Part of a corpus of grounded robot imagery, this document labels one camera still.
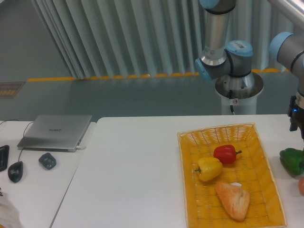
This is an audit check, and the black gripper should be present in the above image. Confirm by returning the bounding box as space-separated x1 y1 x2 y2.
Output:
287 95 304 139

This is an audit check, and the red bell pepper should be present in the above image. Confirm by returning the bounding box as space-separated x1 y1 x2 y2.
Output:
213 144 242 164

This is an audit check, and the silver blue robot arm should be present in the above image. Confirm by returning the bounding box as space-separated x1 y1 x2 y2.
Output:
195 0 304 131

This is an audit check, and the green bell pepper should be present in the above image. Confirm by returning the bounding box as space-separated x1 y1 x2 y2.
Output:
279 148 304 176

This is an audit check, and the yellow bell pepper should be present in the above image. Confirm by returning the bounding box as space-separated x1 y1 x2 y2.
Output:
194 157 223 182

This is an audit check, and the orange fruit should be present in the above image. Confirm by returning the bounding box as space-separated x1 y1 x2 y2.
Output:
298 177 304 195

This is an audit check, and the yellow wicker basket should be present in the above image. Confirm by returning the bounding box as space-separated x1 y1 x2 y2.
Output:
178 123 287 228

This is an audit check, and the bread roll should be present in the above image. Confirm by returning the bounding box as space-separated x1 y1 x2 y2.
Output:
215 181 250 221

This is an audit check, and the silver laptop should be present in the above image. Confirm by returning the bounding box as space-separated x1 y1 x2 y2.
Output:
18 115 92 152

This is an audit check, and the small black device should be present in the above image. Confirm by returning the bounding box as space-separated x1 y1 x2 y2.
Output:
38 152 57 170

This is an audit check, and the black computer mouse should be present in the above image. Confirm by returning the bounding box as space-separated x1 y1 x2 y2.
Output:
8 161 24 183

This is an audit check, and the black keyboard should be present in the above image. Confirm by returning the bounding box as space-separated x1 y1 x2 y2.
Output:
0 145 10 171

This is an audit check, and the white cloth sleeve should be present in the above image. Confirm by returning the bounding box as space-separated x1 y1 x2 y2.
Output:
0 190 22 228

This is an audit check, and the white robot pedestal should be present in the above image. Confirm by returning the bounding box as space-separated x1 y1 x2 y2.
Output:
215 73 264 115

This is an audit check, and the black pedestal cable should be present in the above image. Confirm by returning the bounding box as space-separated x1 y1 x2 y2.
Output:
228 89 236 115

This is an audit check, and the metal frame bar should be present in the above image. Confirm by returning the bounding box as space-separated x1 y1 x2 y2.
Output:
268 0 304 30

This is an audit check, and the black mouse cable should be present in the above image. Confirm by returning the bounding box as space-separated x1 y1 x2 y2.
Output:
0 119 35 162

